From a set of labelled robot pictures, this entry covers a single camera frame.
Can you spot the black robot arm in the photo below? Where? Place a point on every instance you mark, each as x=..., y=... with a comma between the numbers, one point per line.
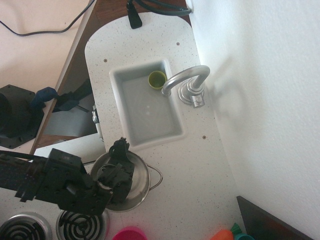
x=62, y=179

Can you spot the silver toy faucet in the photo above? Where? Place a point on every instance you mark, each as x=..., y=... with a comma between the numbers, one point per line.
x=191, y=85

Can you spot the black clamp handle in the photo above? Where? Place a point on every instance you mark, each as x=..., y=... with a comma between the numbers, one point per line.
x=133, y=16

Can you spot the left black stove burner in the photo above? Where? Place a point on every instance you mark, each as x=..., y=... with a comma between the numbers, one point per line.
x=26, y=226

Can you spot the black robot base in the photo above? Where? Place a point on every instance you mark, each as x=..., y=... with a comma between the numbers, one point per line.
x=19, y=122

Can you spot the green plastic cup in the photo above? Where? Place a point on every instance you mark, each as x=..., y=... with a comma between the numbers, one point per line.
x=157, y=79

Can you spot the pink plastic cup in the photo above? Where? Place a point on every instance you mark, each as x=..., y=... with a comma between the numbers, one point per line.
x=130, y=233

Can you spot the black stove burner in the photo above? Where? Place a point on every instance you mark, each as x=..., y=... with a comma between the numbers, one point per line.
x=76, y=226
x=26, y=226

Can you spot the silver cabinet latch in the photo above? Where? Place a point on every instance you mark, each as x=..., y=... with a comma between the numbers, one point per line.
x=95, y=116

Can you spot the teal plastic item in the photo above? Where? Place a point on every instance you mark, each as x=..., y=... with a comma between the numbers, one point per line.
x=238, y=233

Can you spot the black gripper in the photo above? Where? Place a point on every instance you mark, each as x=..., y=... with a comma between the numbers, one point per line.
x=117, y=175

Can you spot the grey toy sink basin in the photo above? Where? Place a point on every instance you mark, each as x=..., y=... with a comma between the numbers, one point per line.
x=148, y=118

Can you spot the stainless steel pot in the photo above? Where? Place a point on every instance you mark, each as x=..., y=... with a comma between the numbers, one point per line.
x=141, y=185

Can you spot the orange toy carrot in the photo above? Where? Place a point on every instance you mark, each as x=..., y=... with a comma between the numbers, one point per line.
x=223, y=234

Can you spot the right black stove burner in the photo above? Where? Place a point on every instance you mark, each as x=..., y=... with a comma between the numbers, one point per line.
x=76, y=226

